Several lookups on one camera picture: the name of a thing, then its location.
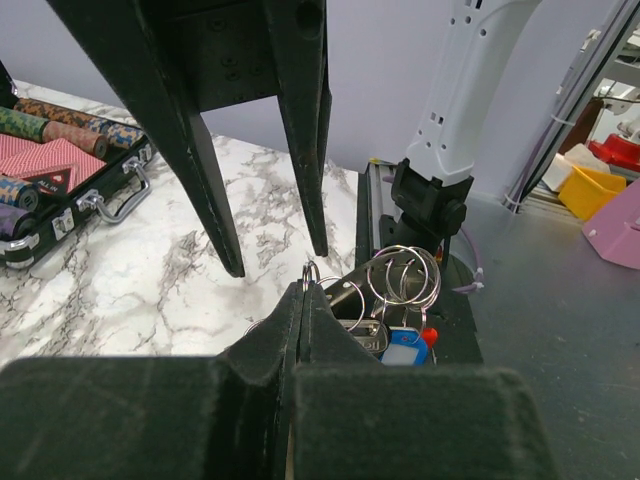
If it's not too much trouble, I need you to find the blue key tag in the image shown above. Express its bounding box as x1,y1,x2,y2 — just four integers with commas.
380,327,430,366

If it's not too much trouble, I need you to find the pink plastic block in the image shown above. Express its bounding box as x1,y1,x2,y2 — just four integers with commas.
582,179,640,270

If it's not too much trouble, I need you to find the yellow plastic bin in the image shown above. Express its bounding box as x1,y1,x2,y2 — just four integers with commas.
558,166,627,221

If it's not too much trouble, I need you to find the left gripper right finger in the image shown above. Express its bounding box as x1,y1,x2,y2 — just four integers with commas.
287,282,558,479

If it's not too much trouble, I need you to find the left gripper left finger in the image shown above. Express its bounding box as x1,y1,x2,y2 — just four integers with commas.
1,282,304,479

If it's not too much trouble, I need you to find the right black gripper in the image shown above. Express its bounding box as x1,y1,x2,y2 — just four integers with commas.
50,0,332,278

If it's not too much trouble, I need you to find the pink playing card deck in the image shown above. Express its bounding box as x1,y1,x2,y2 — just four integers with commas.
1,139,106,196

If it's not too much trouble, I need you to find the red keyring with keys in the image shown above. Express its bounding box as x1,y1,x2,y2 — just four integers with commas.
233,245,442,372

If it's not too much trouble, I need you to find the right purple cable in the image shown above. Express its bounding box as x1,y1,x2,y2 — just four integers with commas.
452,227,487,296

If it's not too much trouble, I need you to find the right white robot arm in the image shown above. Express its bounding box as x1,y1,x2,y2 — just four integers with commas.
51,1,536,277

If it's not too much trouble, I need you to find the red plastic part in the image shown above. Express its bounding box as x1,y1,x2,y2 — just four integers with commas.
587,134,640,173

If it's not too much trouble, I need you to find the black poker chip case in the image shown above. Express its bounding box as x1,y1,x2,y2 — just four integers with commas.
1,70,156,269

